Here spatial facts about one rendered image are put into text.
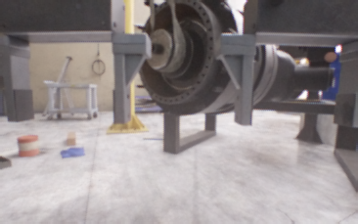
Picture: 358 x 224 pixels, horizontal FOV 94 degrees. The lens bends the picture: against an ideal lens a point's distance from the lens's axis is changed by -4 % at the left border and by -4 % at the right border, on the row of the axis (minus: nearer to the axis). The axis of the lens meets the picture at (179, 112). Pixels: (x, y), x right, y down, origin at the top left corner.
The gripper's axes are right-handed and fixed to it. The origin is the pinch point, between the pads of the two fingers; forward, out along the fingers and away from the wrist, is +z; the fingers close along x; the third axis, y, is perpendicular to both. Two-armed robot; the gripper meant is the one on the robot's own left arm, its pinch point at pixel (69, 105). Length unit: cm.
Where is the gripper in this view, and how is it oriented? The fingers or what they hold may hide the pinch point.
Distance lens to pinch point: 25.3
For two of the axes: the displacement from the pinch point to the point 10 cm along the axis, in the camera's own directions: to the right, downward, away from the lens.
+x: -10.0, -0.1, 0.1
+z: -0.1, 9.9, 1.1
